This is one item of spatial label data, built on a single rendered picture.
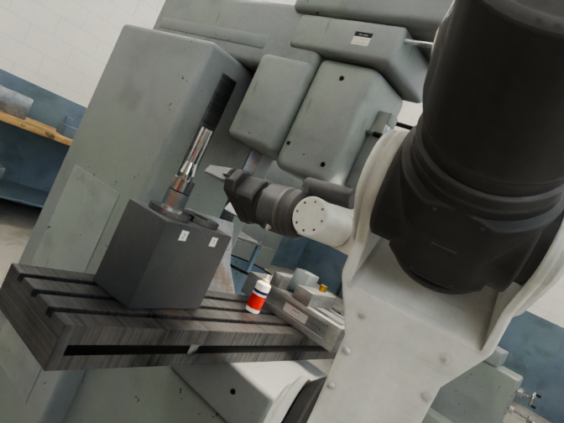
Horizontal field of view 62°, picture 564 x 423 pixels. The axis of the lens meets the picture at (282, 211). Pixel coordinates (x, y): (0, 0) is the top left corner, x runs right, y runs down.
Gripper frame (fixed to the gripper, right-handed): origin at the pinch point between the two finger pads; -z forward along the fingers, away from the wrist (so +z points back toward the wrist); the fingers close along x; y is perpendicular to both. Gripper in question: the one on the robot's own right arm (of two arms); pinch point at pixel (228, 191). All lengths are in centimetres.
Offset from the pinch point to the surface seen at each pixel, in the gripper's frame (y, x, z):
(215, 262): 7.0, -18.8, -7.9
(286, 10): -63, 4, -28
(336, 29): -56, 2, -8
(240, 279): -62, -199, -141
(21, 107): -80, -97, -368
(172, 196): 5.9, 0.9, -10.5
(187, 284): 15.2, -16.8, -8.1
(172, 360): 29.2, -19.9, -0.9
